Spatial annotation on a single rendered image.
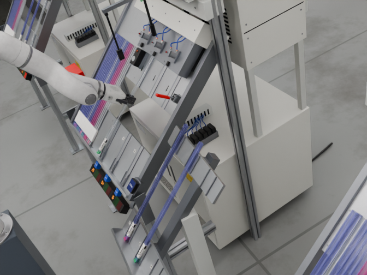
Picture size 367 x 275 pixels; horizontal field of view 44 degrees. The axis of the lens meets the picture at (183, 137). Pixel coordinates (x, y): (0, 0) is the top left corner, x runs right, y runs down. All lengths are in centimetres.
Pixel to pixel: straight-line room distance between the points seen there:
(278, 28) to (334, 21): 231
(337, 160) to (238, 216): 81
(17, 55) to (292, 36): 107
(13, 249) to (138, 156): 64
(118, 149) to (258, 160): 66
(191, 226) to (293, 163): 93
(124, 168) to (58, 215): 115
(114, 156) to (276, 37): 85
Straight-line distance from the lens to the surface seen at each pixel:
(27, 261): 212
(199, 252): 173
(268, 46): 189
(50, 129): 372
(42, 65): 174
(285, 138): 223
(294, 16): 193
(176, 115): 174
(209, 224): 221
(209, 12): 160
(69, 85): 174
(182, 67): 171
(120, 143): 199
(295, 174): 246
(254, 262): 243
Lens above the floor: 204
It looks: 40 degrees down
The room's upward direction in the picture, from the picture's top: 16 degrees counter-clockwise
